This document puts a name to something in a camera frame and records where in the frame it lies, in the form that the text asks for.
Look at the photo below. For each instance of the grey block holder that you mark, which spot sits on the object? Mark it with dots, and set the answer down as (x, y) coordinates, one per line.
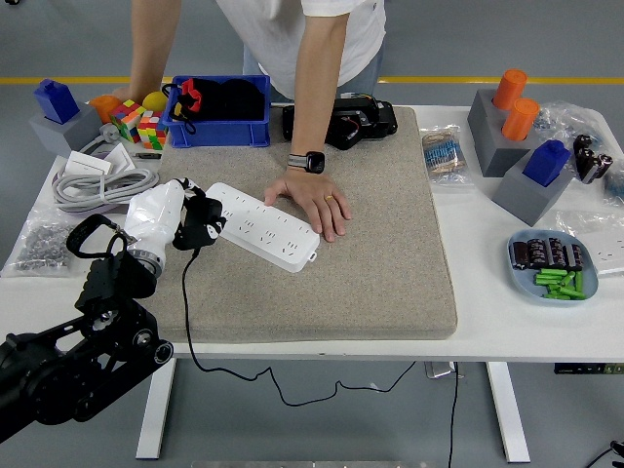
(526, 200)
(70, 132)

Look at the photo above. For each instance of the clear bag blue resistors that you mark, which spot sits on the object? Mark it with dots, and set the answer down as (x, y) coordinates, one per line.
(446, 156)
(615, 187)

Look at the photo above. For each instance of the black wristwatch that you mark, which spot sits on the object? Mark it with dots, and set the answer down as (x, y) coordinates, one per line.
(312, 162)

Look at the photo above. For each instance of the white paper card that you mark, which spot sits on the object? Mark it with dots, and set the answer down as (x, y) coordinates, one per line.
(121, 157)

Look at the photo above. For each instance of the multicolour puzzle cube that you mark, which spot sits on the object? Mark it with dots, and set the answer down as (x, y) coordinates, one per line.
(126, 122)
(152, 130)

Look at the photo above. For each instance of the blue plastic bin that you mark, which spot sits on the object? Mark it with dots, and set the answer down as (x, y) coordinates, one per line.
(229, 134)

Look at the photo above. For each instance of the black capacitor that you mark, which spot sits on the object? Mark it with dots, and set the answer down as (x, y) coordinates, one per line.
(575, 257)
(558, 252)
(539, 253)
(520, 256)

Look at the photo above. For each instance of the red black pouch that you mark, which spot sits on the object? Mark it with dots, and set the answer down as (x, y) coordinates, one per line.
(192, 95)

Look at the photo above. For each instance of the green battery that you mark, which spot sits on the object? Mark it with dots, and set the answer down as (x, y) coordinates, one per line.
(548, 280)
(573, 293)
(568, 279)
(553, 296)
(551, 272)
(579, 282)

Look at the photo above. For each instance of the white power strip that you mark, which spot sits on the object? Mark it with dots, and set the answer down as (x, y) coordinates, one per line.
(273, 234)

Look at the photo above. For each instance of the person's left forearm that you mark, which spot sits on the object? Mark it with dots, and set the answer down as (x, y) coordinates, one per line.
(317, 88)

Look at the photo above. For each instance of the black mechanical device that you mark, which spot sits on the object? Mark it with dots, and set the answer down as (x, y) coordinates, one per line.
(375, 124)

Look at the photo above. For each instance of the black pouches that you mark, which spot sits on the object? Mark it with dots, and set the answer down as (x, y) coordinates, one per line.
(239, 100)

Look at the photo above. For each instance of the black table control panel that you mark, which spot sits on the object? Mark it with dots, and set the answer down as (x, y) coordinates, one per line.
(585, 368)

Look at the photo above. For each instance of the grey two-hole holder block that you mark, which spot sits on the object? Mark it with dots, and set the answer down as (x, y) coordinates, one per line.
(492, 151)

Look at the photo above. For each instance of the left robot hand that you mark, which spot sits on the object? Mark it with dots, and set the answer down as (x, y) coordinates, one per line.
(153, 214)

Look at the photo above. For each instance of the clear bag of screws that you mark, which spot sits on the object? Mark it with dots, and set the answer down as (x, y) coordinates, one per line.
(39, 244)

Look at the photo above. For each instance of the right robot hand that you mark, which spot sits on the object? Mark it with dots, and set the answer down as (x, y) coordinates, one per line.
(618, 446)

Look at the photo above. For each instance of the blue plastic block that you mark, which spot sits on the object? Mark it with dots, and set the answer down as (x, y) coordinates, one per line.
(56, 101)
(546, 163)

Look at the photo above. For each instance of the light blue plate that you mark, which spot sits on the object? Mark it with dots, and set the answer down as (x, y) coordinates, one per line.
(524, 285)

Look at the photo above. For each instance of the small black stick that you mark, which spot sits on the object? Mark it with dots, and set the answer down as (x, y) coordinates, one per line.
(146, 156)

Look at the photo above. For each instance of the white table leg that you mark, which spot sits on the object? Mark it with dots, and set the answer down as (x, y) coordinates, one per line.
(507, 414)
(156, 414)

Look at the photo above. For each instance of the grey-brown mat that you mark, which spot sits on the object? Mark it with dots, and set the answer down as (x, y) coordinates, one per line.
(341, 273)

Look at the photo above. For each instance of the person's right hand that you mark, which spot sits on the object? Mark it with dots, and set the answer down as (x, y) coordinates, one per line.
(136, 91)

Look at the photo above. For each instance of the black plug adapter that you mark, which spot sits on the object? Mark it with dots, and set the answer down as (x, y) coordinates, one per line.
(200, 217)

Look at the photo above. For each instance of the white flat box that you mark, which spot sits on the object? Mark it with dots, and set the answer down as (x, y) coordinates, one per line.
(88, 163)

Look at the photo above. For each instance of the person's right forearm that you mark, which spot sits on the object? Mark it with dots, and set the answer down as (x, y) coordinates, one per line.
(153, 39)

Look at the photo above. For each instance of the person's left hand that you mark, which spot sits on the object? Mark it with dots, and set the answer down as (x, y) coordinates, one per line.
(314, 197)

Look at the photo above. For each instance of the silver bracket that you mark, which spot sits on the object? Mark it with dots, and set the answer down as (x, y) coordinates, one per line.
(439, 370)

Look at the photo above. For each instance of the orange cylinder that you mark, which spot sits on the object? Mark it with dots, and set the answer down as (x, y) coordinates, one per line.
(520, 119)
(509, 88)

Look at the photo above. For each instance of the clear bag black capacitors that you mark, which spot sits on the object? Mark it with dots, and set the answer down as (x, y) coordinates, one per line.
(592, 158)

